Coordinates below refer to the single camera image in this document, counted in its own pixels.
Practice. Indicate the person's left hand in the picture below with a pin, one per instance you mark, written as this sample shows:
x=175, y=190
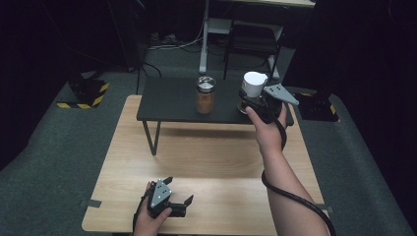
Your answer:
x=147, y=224

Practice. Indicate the black stand base striped tape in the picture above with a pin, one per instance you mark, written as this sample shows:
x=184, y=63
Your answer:
x=316, y=108
x=86, y=91

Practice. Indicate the white desk frame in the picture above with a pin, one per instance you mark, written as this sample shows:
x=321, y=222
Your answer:
x=204, y=39

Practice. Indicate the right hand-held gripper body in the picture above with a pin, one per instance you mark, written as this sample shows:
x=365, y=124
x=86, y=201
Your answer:
x=278, y=95

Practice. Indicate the black shelf riser with legs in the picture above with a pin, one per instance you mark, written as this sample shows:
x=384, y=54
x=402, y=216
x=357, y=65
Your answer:
x=173, y=105

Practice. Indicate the glass jar with silver lid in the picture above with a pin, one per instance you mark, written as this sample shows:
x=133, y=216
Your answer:
x=206, y=101

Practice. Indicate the glass jar with white lid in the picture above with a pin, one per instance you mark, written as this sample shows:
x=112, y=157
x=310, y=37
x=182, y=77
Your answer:
x=254, y=83

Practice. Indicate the black chair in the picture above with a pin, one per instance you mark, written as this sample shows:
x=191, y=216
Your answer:
x=252, y=36

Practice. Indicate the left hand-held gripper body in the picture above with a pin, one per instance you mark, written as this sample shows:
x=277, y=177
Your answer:
x=160, y=195

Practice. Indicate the grey tape strip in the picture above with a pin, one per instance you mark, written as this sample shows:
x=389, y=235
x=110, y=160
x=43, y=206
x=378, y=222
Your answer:
x=91, y=203
x=324, y=207

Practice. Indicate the person's right hand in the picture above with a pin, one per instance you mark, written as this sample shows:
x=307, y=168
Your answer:
x=268, y=134

